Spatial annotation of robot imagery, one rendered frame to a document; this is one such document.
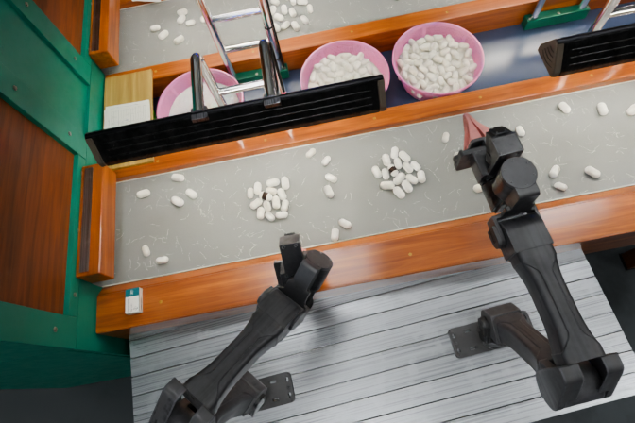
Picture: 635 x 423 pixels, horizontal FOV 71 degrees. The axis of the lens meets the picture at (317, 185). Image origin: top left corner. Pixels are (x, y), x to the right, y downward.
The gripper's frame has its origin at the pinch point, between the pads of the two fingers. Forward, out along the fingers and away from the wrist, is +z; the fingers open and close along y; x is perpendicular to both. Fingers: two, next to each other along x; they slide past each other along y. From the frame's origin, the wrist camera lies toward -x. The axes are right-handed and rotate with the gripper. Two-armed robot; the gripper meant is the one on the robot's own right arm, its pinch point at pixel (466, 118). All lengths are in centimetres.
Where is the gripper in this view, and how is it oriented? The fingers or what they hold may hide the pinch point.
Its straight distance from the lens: 94.2
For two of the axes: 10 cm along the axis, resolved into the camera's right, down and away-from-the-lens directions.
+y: -9.7, 2.5, -0.1
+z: -2.3, -8.7, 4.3
